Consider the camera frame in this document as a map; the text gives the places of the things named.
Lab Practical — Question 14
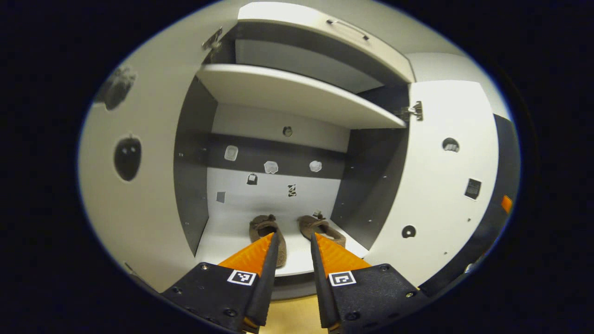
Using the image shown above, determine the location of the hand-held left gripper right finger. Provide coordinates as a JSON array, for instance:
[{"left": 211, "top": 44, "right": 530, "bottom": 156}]
[{"left": 310, "top": 232, "right": 430, "bottom": 334}]

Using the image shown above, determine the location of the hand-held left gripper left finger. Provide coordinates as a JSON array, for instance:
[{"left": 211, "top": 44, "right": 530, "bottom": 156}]
[{"left": 160, "top": 231, "right": 280, "bottom": 334}]

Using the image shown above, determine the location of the brown shoe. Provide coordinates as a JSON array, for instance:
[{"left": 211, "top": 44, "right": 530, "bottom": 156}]
[
  {"left": 297, "top": 211, "right": 347, "bottom": 248},
  {"left": 249, "top": 214, "right": 287, "bottom": 269}
]

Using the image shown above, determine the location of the white shoe cabinet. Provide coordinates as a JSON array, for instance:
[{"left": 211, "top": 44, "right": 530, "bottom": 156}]
[{"left": 173, "top": 1, "right": 418, "bottom": 300}]

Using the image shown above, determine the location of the white shoe cabinet door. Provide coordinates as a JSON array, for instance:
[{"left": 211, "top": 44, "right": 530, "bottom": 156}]
[
  {"left": 364, "top": 80, "right": 499, "bottom": 288},
  {"left": 78, "top": 2, "right": 242, "bottom": 294}
]

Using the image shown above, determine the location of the white cabinet shelf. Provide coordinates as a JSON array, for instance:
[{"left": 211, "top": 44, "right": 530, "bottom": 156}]
[{"left": 196, "top": 64, "right": 408, "bottom": 129}]

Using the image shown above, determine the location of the metal door hinge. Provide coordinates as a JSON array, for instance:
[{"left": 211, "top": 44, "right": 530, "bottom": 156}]
[
  {"left": 201, "top": 27, "right": 224, "bottom": 51},
  {"left": 394, "top": 101, "right": 424, "bottom": 122}
]

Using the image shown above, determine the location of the white cabinet drawer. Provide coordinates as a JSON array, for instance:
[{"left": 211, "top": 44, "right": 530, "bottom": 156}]
[{"left": 237, "top": 1, "right": 415, "bottom": 84}]

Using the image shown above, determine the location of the black drawer handle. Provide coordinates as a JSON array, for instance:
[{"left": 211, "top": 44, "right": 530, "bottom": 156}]
[{"left": 326, "top": 19, "right": 370, "bottom": 41}]

